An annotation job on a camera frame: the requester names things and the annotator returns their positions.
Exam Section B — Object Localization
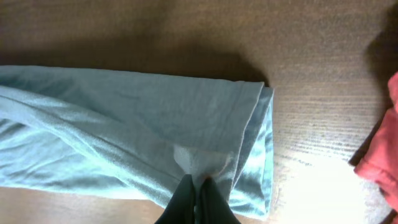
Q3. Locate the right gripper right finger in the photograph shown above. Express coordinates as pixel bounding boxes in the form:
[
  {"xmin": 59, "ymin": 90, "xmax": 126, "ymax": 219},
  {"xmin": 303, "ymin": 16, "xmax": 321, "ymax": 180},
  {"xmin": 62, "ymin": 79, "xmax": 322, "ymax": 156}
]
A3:
[{"xmin": 199, "ymin": 178, "xmax": 240, "ymax": 224}]

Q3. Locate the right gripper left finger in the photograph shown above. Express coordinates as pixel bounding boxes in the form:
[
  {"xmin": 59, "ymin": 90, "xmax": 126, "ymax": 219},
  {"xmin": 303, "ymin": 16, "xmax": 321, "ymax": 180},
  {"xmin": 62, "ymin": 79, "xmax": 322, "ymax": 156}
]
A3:
[{"xmin": 155, "ymin": 174, "xmax": 196, "ymax": 224}]

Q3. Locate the red t-shirt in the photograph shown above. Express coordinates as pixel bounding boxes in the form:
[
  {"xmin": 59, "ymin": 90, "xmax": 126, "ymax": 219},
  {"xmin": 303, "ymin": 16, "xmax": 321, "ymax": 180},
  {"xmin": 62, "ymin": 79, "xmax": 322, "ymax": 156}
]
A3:
[{"xmin": 354, "ymin": 74, "xmax": 397, "ymax": 210}]

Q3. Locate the light blue t-shirt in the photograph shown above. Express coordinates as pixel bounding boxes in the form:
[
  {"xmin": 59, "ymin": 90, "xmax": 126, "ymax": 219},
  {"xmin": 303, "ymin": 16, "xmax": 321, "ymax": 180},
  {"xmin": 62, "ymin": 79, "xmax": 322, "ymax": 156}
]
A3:
[{"xmin": 1, "ymin": 65, "xmax": 274, "ymax": 220}]

